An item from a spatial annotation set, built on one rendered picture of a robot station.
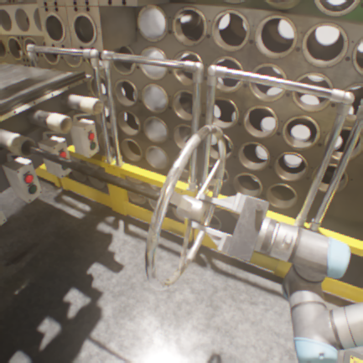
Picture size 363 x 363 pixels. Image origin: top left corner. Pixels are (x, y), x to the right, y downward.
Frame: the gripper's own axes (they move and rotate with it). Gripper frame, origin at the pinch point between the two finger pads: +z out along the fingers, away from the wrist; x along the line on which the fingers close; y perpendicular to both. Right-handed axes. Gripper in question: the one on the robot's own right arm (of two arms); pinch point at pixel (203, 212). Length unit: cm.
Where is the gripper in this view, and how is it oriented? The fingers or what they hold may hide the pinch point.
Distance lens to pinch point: 62.5
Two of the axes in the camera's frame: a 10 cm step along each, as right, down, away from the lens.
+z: -8.9, -2.9, 3.4
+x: -3.5, 9.3, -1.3
